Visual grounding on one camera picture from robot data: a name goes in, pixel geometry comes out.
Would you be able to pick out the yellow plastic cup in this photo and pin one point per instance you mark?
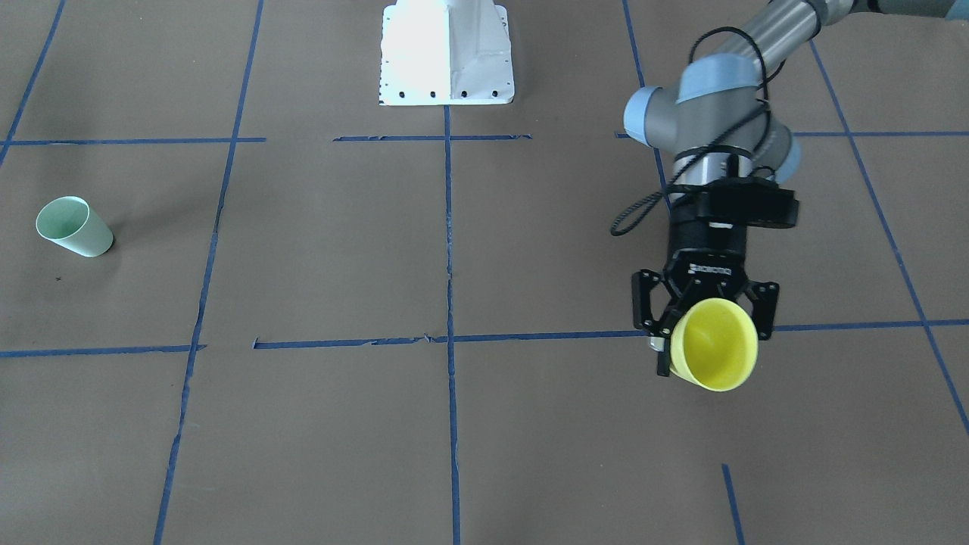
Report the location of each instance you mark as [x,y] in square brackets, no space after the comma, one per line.
[714,346]

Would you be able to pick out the green plastic cup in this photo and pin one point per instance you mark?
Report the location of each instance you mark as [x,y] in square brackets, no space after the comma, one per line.
[70,222]

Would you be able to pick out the white pillar with base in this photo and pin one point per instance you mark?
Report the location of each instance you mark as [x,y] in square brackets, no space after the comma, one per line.
[441,53]

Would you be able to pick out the brown cardboard table cover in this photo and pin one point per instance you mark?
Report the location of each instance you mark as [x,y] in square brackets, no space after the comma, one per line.
[327,321]

